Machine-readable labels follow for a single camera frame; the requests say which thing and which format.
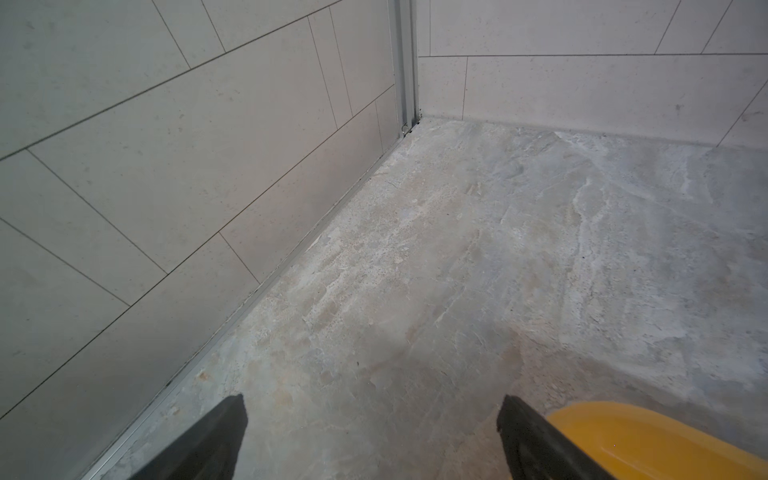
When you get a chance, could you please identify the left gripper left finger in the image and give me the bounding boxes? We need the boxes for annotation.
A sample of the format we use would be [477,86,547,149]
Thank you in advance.
[130,394,248,480]

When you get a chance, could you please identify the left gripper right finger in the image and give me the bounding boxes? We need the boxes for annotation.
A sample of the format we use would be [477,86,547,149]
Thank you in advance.
[496,395,613,480]

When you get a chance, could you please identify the yellow plastic tray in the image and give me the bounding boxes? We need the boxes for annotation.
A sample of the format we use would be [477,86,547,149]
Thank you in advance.
[547,401,767,479]

